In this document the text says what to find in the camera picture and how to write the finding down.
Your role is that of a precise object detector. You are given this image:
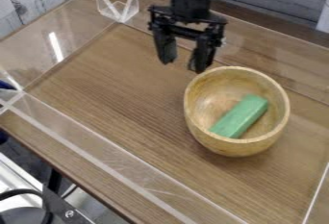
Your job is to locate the green rectangular block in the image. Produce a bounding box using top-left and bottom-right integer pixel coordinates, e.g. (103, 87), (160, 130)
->
(210, 94), (269, 138)

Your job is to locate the black metal bracket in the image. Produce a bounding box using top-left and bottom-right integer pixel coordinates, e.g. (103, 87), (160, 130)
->
(43, 188), (95, 224)

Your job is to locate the black cable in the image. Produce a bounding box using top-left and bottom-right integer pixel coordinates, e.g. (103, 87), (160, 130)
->
(0, 188), (55, 224)

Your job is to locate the black table leg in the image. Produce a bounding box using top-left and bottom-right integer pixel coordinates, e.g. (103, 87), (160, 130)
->
(48, 169), (63, 193)

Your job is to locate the light brown wooden bowl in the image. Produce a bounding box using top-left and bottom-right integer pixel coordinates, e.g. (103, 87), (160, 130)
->
(183, 66), (290, 158)

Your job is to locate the blue object at left edge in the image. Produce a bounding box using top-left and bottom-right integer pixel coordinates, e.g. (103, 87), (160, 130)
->
(0, 80), (16, 90)

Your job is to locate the clear acrylic tray wall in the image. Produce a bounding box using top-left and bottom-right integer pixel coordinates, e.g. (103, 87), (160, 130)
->
(0, 0), (329, 224)

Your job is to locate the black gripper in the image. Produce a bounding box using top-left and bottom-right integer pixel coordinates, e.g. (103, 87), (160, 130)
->
(148, 0), (227, 73)

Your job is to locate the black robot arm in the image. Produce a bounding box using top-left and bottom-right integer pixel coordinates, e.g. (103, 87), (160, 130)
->
(148, 0), (227, 73)

